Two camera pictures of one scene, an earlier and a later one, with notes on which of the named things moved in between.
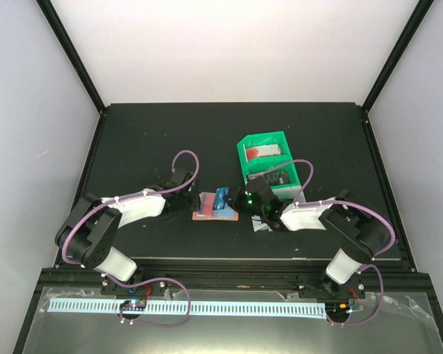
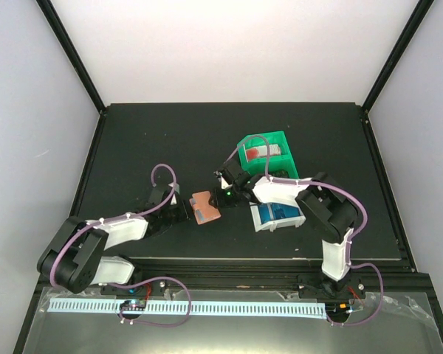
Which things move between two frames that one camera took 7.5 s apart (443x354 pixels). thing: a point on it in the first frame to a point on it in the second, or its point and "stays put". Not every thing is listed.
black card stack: (276, 177) stays put
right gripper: (235, 203) to (219, 200)
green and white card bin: (269, 155) stays put
